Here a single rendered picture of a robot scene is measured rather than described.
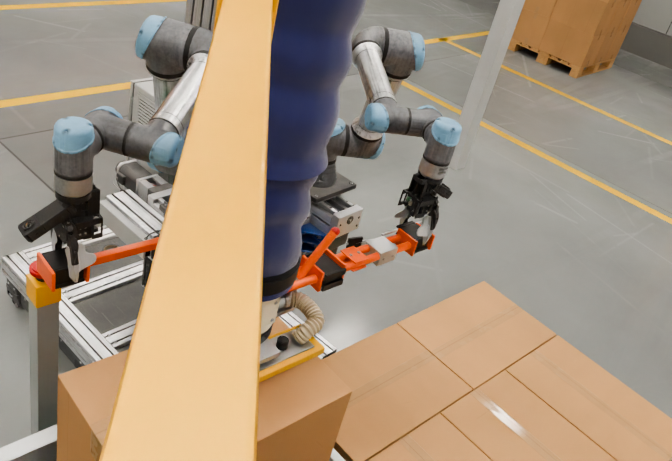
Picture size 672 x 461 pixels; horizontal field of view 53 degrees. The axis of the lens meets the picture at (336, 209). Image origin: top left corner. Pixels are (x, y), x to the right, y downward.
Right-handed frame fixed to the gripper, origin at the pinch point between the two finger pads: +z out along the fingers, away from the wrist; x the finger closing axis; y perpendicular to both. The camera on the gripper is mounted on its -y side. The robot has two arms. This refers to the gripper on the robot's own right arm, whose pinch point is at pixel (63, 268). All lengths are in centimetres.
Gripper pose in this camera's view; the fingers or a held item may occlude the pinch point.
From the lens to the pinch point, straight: 161.0
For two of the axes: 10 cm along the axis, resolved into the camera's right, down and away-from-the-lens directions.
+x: -6.5, -5.1, 5.6
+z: -2.1, 8.3, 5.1
